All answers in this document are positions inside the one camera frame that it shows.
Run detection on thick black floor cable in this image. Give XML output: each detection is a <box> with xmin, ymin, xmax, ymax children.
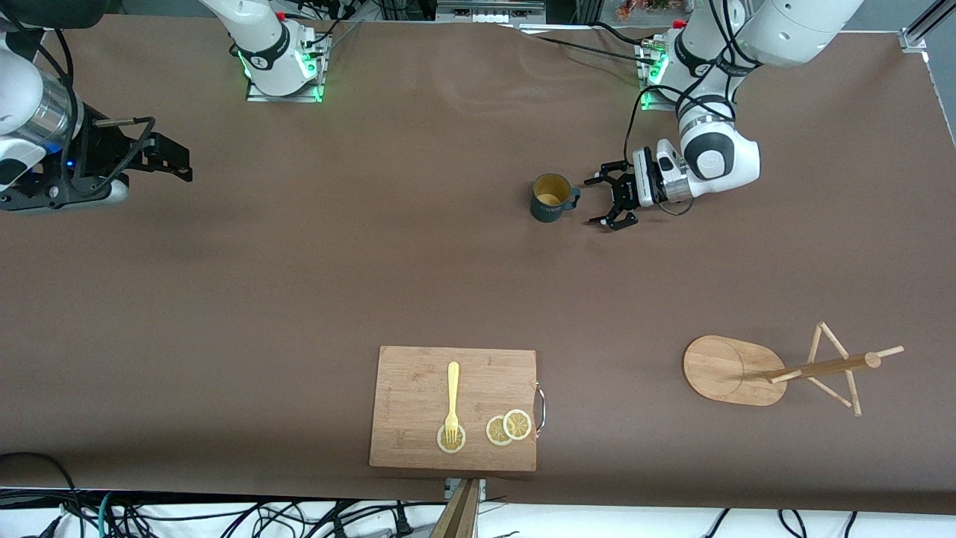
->
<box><xmin>0</xmin><ymin>451</ymin><xmax>79</xmax><ymax>524</ymax></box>

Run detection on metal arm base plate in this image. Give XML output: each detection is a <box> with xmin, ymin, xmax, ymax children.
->
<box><xmin>635</xmin><ymin>37</ymin><xmax>721</xmax><ymax>113</ymax></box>
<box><xmin>245</xmin><ymin>30</ymin><xmax>330</xmax><ymax>104</ymax></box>

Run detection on wooden support beam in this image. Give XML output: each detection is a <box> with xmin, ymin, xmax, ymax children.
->
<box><xmin>429</xmin><ymin>478</ymin><xmax>482</xmax><ymax>538</ymax></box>

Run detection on grey power strip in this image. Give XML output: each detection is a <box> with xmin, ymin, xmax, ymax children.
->
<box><xmin>437</xmin><ymin>0</ymin><xmax>546</xmax><ymax>23</ymax></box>

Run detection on brown table cover mat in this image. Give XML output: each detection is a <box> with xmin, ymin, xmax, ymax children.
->
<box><xmin>0</xmin><ymin>13</ymin><xmax>956</xmax><ymax>516</ymax></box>

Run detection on yellow plastic fork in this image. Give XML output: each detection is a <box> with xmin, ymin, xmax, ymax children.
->
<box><xmin>444</xmin><ymin>362</ymin><xmax>460</xmax><ymax>443</ymax></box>

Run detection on dark teal mug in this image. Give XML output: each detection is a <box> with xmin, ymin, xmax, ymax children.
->
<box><xmin>530</xmin><ymin>173</ymin><xmax>581</xmax><ymax>223</ymax></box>

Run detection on bamboo cutting board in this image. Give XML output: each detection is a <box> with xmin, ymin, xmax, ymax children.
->
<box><xmin>369</xmin><ymin>345</ymin><xmax>548</xmax><ymax>473</ymax></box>

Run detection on wooden mug rack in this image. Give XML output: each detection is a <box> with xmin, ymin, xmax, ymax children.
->
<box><xmin>682</xmin><ymin>321</ymin><xmax>905</xmax><ymax>418</ymax></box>

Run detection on orange red plastic items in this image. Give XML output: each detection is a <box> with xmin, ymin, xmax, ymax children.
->
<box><xmin>617</xmin><ymin>0</ymin><xmax>674</xmax><ymax>22</ymax></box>

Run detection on aluminium frame profile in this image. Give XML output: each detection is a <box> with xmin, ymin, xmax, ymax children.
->
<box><xmin>900</xmin><ymin>0</ymin><xmax>956</xmax><ymax>53</ymax></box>

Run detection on black base cable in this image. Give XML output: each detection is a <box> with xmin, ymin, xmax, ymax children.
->
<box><xmin>519</xmin><ymin>22</ymin><xmax>662</xmax><ymax>64</ymax></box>

